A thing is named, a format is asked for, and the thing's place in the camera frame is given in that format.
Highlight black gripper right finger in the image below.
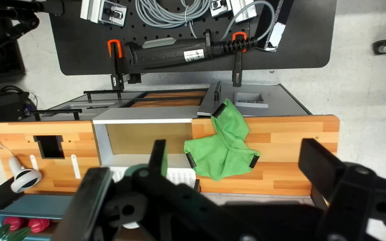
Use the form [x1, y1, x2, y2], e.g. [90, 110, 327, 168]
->
[299, 138, 346, 193]

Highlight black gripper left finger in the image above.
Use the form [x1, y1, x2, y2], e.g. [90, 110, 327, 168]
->
[52, 168, 112, 241]

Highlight red toy radish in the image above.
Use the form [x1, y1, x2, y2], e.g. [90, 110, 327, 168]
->
[2, 217, 25, 232]
[28, 218, 51, 233]

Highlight white handheld controller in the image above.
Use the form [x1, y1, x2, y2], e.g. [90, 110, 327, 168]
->
[8, 157, 41, 193]

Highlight wooden toy kitchen counter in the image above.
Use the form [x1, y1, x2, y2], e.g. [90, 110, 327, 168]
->
[0, 115, 339, 196]

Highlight white toy sink basin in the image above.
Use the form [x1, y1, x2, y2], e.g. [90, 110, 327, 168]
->
[94, 123, 197, 188]

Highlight green cloth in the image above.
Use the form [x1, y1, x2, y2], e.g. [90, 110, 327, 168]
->
[183, 99, 260, 181]

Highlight black pegboard panel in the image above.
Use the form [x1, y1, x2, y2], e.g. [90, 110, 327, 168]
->
[51, 0, 336, 75]

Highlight black orange power tool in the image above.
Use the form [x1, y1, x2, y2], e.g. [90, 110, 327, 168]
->
[107, 31, 257, 91]

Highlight white bracket on pegboard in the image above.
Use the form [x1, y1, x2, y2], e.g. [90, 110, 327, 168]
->
[80, 0, 127, 27]

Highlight grey coiled cable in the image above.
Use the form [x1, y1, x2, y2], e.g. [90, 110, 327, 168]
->
[132, 0, 213, 31]

